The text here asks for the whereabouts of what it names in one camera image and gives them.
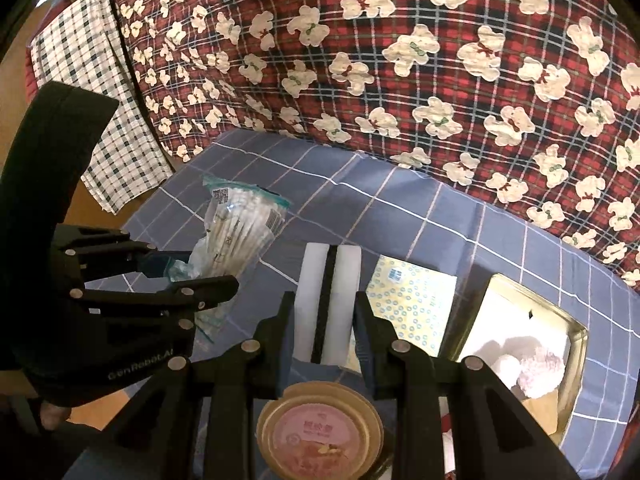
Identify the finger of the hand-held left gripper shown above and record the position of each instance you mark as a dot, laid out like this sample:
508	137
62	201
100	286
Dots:
210	292
160	263

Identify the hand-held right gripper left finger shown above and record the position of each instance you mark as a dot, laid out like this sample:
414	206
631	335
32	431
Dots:
285	345

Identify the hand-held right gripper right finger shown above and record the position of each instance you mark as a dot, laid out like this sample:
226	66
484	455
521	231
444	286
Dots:
364	350

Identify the white sponge black stripe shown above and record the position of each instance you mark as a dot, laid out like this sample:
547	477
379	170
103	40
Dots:
312	300

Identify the cotton swab bag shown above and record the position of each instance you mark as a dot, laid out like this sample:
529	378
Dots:
235	230

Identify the pink fluffy puff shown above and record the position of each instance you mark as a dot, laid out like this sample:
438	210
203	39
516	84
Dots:
540	365

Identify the person's left hand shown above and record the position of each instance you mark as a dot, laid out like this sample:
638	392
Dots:
54	415

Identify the yellow patterned tissue pack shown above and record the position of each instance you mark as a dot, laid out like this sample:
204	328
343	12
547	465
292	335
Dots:
410	305

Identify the white green checked cloth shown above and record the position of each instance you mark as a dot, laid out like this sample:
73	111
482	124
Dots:
100	110

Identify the red cushion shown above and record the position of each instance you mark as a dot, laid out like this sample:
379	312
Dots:
31	72

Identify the round gold tin lid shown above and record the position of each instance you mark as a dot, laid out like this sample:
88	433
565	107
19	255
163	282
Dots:
320	435

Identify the blue plaid sheet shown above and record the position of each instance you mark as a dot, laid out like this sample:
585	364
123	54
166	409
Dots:
400	220

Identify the red plaid bear blanket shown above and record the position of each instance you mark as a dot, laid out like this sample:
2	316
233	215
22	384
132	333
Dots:
400	85

